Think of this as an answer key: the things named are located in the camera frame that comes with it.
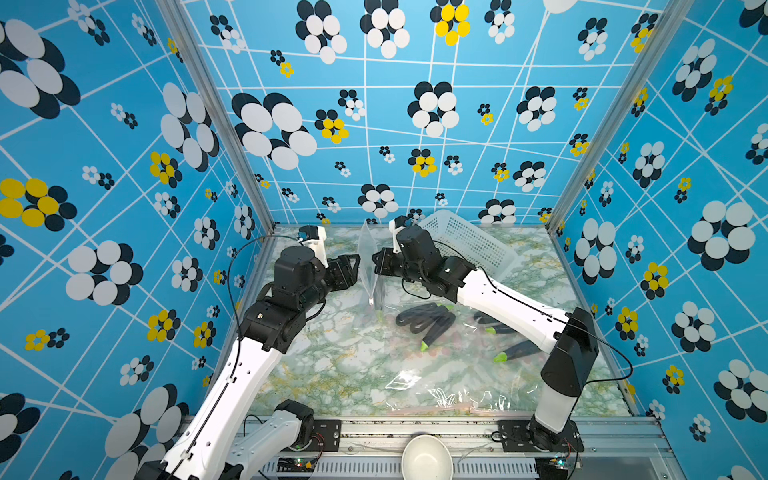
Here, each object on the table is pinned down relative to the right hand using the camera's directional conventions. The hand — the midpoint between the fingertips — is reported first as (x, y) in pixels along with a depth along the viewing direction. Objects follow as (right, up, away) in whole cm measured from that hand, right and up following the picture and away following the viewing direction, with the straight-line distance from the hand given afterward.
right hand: (374, 255), depth 76 cm
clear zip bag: (+14, -29, +10) cm, 34 cm away
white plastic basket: (+29, +7, +36) cm, 47 cm away
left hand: (-4, 0, -8) cm, 9 cm away
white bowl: (+13, -48, -7) cm, 50 cm away
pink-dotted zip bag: (-2, -2, -5) cm, 5 cm away
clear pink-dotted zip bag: (+30, -31, +9) cm, 44 cm away
